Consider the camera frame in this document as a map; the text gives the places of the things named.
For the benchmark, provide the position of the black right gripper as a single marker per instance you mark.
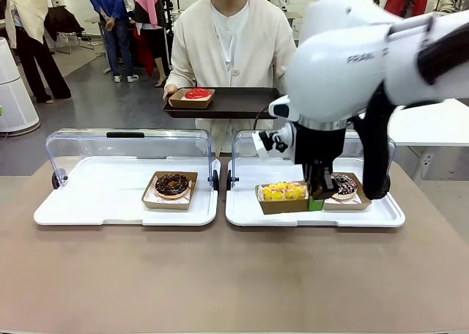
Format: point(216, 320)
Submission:
point(318, 147)

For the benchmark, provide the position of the person's left forearm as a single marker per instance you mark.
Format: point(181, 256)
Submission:
point(284, 70)

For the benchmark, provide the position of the plain chocolate donut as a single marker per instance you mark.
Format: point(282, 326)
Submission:
point(165, 189)

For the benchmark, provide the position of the bystander in pink top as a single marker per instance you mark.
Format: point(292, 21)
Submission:
point(150, 22)

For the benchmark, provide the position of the white box camera on gripper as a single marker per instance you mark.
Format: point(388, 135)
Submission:
point(262, 145)

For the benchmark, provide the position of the red glazed donut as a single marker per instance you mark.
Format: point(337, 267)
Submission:
point(198, 94)

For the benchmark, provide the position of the white display tray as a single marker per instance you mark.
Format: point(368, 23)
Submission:
point(286, 220)
point(95, 206)

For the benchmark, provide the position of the person's right forearm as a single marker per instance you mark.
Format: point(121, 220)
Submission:
point(179, 74)

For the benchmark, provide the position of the chair with black jacket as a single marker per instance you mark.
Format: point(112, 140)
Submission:
point(66, 26)

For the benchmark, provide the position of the bystander in blue jacket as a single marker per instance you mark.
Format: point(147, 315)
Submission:
point(110, 26)

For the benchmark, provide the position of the person in cream cardigan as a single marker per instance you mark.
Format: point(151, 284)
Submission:
point(227, 55)

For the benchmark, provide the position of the sprinkled chocolate donut in box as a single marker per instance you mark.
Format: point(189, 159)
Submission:
point(348, 203)

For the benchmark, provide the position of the white side table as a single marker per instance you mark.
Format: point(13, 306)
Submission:
point(428, 123)

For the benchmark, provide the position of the person's right hand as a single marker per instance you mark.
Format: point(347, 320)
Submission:
point(170, 89)

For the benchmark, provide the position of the yellow sprinkled donut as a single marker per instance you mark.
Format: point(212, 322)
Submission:
point(282, 192)

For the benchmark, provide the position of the dark brown serving tray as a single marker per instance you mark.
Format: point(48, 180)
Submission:
point(238, 105)

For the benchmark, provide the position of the yellow pastry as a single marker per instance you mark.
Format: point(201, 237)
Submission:
point(286, 206)

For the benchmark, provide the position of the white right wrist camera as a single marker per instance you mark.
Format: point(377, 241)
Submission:
point(282, 108)

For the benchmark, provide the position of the white perforated air purifier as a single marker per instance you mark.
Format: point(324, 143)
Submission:
point(14, 88)

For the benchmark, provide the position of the bystander in cream top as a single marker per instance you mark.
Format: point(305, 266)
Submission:
point(29, 37)

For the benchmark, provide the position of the chocolate donut with coloured sprinkles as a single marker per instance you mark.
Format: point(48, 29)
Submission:
point(346, 187)

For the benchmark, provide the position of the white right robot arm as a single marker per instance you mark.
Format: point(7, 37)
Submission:
point(329, 66)

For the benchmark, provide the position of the clear dome cover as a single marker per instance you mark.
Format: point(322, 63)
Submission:
point(242, 143)
point(128, 143)

